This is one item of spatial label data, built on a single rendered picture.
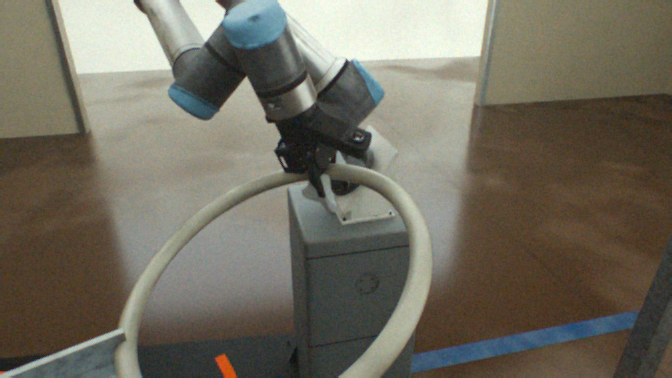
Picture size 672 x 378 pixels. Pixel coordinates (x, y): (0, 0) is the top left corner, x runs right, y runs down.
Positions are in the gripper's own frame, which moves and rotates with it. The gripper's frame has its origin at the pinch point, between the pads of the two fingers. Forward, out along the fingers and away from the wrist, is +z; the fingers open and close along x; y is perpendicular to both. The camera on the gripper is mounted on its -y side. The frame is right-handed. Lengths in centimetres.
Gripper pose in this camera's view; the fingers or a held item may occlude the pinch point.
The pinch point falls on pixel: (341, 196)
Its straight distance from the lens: 82.2
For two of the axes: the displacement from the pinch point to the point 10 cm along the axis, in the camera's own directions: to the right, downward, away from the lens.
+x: -4.1, 6.7, -6.2
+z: 3.2, 7.4, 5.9
